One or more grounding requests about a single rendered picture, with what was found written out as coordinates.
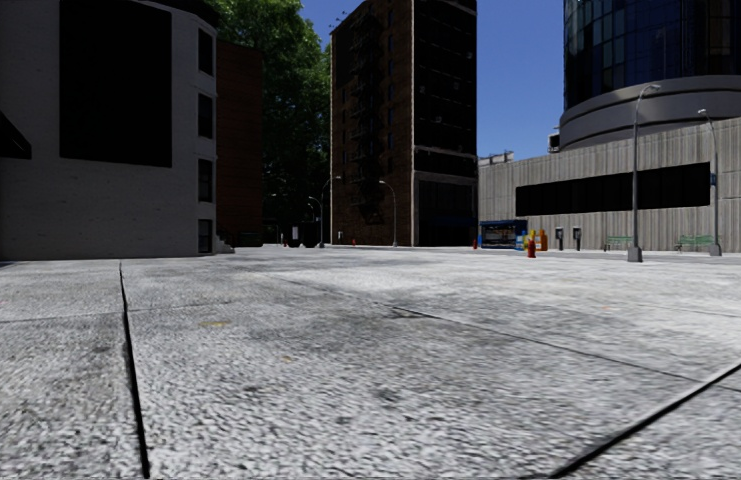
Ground grey street lamp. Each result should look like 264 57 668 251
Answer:
317 175 342 250
307 195 324 248
626 83 663 263
378 179 399 248
697 108 723 258

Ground brown brick building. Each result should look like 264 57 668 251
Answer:
329 0 479 248

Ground blue booth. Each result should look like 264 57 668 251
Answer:
479 219 529 250

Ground trees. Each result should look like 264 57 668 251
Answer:
204 0 333 245

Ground red brick building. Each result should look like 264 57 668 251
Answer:
215 39 265 248

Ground pale concrete building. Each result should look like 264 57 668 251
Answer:
477 113 741 254

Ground white brick building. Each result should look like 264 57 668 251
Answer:
0 0 236 262

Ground glass tower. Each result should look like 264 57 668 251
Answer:
547 0 741 153

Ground dark building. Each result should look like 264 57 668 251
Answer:
0 0 33 265

